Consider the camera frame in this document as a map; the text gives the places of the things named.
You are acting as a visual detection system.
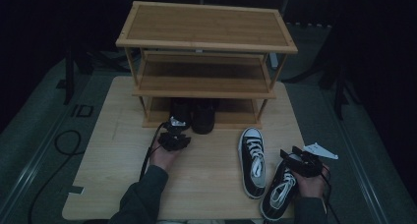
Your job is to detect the black cable on floor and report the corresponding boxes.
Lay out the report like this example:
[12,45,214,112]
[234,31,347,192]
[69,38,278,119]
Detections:
[28,129,83,224]

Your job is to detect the black metal stand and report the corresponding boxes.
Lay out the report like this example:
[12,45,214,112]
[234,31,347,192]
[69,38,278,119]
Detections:
[281,21,362,120]
[55,46,77,106]

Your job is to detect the black shoe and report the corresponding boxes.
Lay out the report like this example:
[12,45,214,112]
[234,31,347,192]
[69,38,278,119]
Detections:
[169,97,194,131]
[191,98,220,136]

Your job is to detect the white stand leg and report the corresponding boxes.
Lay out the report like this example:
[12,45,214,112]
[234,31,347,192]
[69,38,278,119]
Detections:
[268,51,279,71]

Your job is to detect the person's left hand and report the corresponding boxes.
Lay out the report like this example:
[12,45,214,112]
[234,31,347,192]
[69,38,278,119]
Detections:
[149,139,182,173]

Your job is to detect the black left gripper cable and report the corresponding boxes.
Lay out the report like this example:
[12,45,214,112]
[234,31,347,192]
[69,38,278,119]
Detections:
[139,121,166,182]

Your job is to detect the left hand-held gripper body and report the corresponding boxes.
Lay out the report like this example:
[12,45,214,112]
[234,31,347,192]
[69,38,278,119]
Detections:
[157,116,192,152]

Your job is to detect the black canvas sneaker white laces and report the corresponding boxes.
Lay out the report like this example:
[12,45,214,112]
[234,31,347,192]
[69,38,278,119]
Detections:
[237,127,268,200]
[260,158,300,222]

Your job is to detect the person's right hand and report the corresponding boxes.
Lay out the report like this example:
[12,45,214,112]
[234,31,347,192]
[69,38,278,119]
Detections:
[292,164,330,199]

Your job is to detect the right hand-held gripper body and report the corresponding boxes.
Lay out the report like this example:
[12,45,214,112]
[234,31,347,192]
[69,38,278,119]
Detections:
[287,142,339,179]

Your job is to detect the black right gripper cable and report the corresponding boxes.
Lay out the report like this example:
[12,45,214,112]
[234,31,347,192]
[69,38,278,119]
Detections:
[319,166,342,224]

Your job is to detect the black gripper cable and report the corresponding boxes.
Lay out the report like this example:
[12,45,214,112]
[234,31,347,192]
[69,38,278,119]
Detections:
[139,121,166,182]
[319,166,342,224]

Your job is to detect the wooden shoe rack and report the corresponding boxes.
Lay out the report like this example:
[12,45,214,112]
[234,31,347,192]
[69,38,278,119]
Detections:
[115,0,299,131]

